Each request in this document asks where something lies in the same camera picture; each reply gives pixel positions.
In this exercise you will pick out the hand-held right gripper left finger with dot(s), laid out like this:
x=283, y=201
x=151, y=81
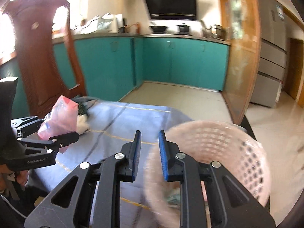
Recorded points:
x=136, y=158

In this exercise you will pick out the white kitchen appliance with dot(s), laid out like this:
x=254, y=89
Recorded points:
x=120, y=23

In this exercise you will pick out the person's left hand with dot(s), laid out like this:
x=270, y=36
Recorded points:
x=22, y=178

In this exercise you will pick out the dark cooking pot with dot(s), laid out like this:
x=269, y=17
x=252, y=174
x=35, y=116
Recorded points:
x=184, y=28

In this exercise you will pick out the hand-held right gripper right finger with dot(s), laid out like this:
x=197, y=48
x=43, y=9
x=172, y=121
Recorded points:
x=164, y=158

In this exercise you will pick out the teal cloth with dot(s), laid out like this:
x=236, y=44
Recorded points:
x=174, y=198

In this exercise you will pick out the silver refrigerator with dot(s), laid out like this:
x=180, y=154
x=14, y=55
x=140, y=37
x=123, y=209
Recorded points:
x=270, y=64

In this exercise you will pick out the pink printed snack packet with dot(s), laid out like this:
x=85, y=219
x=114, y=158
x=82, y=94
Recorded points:
x=59, y=118

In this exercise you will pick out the carved wooden chair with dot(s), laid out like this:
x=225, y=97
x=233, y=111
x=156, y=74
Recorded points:
x=35, y=64

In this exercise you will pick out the wooden framed etched glass door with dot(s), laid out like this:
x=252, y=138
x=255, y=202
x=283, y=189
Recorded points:
x=242, y=64

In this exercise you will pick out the dark patterned object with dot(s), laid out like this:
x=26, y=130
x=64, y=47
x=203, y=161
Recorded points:
x=82, y=109

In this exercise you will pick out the white crumpled item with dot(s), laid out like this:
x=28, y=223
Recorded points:
x=83, y=124

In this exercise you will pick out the black range hood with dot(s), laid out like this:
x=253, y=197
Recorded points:
x=171, y=2

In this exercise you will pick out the teal kitchen base cabinets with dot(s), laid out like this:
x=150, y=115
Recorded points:
x=178, y=64

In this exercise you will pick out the pink perforated plastic basket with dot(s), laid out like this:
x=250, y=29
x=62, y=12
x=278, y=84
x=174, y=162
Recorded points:
x=213, y=135

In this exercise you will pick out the white dish rack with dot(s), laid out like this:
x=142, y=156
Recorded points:
x=95, y=25

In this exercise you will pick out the brown wooden door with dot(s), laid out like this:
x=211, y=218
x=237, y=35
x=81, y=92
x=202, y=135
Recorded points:
x=295, y=71

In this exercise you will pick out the blue tablecloth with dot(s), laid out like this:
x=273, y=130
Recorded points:
x=133, y=118

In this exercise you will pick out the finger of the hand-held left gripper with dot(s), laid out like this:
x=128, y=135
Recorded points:
x=64, y=139
x=26, y=123

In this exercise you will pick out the bright window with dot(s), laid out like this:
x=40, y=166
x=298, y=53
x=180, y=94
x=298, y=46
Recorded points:
x=7, y=38

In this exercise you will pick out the black wok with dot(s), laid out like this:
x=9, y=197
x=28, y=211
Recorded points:
x=158, y=29

